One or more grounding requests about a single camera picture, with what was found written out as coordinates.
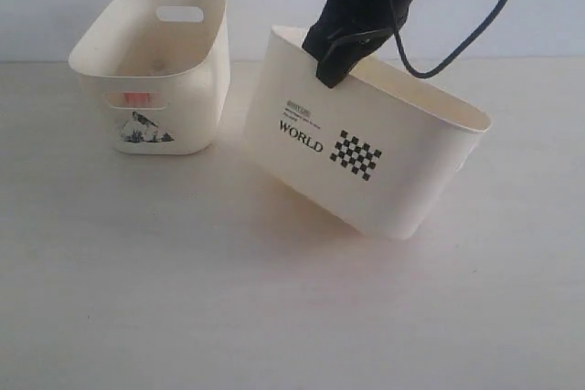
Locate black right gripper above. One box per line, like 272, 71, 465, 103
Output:
302, 0, 413, 89

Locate orange-capped tube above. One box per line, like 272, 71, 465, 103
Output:
109, 92, 152, 108

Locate black camera cable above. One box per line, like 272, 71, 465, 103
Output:
388, 0, 531, 79

